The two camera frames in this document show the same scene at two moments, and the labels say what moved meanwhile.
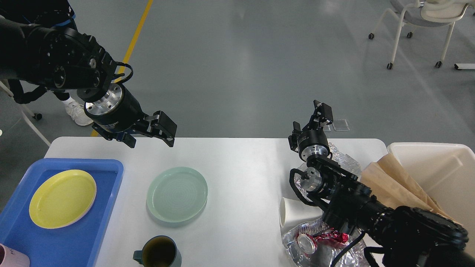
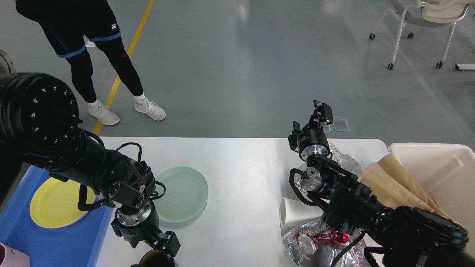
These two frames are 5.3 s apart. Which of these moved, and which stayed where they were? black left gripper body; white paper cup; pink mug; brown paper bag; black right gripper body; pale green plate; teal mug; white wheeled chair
Moved: teal mug; black left gripper body
Stayed: white wheeled chair; white paper cup; brown paper bag; pale green plate; black right gripper body; pink mug
